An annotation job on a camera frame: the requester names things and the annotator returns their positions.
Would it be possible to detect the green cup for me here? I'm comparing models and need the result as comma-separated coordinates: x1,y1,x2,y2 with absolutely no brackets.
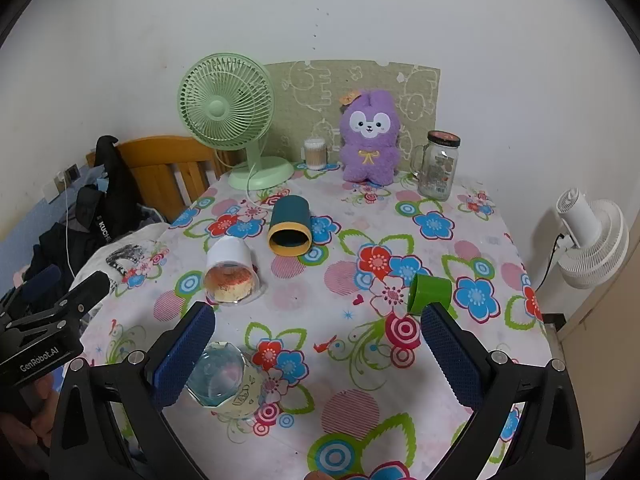
407,273,454,317

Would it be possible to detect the person's left hand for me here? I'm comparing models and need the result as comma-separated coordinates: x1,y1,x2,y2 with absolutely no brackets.
0,375,58,458

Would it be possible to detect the glass mug jar with lid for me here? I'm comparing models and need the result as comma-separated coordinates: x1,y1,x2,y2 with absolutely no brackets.
410,130,462,202

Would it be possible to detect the beige cabinet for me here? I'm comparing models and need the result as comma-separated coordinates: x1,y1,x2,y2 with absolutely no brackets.
542,260,640,463

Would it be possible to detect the clear printed glass cup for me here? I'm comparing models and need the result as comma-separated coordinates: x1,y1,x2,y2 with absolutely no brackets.
185,341,266,419

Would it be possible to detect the floral tablecloth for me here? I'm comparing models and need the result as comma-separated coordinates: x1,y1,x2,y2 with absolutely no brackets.
74,161,554,480

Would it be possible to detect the teal cup with yellow rim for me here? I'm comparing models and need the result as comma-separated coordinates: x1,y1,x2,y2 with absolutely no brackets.
267,195,313,257

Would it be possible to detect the white charging cable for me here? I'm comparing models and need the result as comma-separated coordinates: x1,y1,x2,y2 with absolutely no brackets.
54,172,75,283

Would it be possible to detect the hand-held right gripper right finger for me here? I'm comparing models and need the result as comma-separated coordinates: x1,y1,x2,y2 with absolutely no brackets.
420,302,588,480

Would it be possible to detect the white fan cable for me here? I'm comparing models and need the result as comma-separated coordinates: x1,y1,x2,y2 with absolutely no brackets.
244,149,275,209

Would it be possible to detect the purple plush toy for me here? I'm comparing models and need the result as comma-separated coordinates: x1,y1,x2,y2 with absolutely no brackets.
338,89,403,185

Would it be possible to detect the wall socket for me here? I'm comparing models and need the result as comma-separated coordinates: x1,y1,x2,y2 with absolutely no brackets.
53,162,81,194

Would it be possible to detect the cotton swab container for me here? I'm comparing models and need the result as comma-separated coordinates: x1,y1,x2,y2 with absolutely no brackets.
304,137,329,170

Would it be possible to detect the green printed foam mat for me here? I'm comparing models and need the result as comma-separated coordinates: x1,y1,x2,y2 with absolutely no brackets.
263,60,442,167

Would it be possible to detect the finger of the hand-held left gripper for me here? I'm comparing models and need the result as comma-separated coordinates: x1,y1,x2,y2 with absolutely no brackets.
64,270,111,317

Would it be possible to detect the white printed cloth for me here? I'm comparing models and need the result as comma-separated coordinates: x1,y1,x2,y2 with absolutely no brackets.
69,222,172,302

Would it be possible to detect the dark clothes pile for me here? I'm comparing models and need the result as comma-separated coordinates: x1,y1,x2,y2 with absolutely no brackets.
0,217,103,311

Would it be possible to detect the black jacket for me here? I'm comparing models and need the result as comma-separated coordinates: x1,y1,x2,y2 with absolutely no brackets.
75,135,152,247

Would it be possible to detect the black fan cable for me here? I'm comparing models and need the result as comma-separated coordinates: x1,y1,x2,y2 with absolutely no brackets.
537,232,569,289

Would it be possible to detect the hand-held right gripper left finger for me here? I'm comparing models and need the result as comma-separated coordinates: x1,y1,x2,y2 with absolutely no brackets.
47,301,217,480

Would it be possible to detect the white and clear plastic cup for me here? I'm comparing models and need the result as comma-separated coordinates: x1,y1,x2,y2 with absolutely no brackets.
203,236,262,306

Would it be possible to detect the green desk fan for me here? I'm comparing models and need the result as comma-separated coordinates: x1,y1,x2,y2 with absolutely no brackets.
177,55,295,192

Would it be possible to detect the white fan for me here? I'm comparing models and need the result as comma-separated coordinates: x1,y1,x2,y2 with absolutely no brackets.
555,188,630,290

